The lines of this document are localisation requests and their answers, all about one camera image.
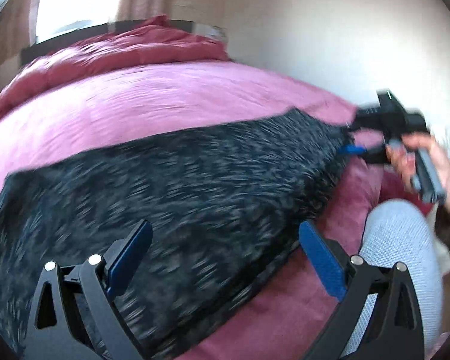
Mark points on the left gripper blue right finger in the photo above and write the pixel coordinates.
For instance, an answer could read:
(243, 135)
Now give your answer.
(395, 329)

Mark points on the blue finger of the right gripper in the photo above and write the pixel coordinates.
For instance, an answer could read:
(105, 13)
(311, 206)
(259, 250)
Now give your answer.
(352, 150)
(366, 118)

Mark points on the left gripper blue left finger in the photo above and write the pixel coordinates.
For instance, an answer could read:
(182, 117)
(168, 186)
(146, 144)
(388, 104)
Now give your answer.
(55, 326)

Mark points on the dark leaf-print pants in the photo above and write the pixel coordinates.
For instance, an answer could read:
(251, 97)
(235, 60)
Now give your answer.
(224, 201)

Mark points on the person's right hand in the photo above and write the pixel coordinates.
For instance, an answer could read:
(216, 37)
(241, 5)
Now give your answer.
(404, 161)

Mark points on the pink fleece bed blanket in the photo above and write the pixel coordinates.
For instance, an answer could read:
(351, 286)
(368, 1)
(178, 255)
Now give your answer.
(285, 317)

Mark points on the red rumpled duvet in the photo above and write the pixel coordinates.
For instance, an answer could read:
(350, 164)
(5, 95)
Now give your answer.
(153, 41)

